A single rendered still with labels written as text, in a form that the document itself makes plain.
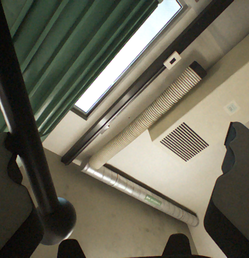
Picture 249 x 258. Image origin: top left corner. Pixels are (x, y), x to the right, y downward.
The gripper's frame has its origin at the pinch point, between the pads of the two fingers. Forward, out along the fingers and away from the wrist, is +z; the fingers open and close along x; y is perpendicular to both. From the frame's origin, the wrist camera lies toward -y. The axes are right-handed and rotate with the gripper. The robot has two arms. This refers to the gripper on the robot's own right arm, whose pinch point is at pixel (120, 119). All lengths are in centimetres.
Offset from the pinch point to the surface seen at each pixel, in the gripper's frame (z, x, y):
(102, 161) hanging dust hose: 139, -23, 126
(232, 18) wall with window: 155, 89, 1
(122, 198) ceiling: 143, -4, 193
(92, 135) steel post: 145, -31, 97
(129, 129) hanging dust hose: 140, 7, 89
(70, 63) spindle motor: 5.9, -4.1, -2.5
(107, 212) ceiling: 114, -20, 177
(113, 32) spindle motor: 7.0, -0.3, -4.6
